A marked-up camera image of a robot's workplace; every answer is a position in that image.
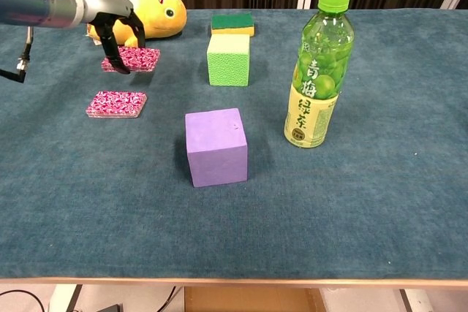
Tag black and silver left hand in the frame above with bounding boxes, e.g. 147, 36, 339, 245
84, 0, 147, 75

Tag pink patterned card pack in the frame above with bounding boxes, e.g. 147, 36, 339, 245
85, 90, 148, 119
101, 46, 162, 74

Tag yellow plush toy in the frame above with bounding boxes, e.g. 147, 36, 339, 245
86, 0, 188, 48

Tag green and yellow sponge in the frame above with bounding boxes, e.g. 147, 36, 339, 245
211, 12, 256, 38

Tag green foam cube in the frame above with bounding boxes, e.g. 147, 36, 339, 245
206, 34, 252, 88

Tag purple foam cube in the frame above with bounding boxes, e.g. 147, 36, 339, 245
184, 107, 249, 189

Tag green tea bottle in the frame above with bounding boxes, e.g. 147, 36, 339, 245
283, 0, 355, 149

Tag blue felt table mat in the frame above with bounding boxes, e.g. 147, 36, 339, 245
0, 8, 468, 280

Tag white table leg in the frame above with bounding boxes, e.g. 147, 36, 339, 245
399, 289, 435, 312
48, 284, 82, 312

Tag brown cardboard box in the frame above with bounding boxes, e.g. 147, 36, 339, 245
184, 286, 327, 312

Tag black arm cable with connector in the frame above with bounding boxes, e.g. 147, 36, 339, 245
0, 26, 36, 85

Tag black floor cable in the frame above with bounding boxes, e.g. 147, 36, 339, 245
0, 289, 34, 312
159, 285, 178, 303

